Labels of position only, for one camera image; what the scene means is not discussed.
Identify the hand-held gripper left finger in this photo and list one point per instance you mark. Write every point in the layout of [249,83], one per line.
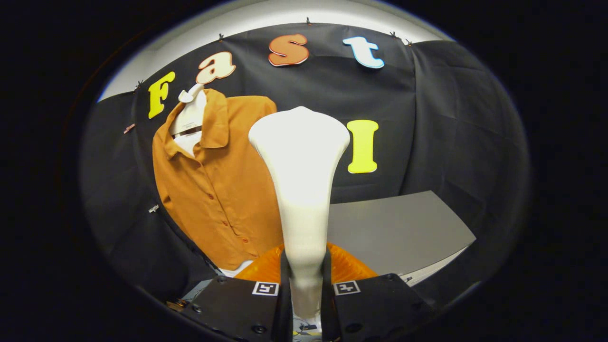
[237,308]

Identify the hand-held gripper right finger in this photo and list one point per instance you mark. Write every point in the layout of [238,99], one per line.
[380,308]

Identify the orange button-up shirt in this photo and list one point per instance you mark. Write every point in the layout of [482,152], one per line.
[218,190]

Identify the white garment steamer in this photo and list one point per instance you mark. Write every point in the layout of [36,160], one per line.
[301,190]

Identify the white clip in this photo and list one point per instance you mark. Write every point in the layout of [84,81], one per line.
[153,208]

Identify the white mannequin torso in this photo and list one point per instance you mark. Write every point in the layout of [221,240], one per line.
[190,118]

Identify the black backdrop cloth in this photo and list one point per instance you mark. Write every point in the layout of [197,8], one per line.
[427,118]

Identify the red clip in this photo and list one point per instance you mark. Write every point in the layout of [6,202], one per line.
[128,128]

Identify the row of black cloth clips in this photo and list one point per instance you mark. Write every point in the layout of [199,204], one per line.
[221,36]

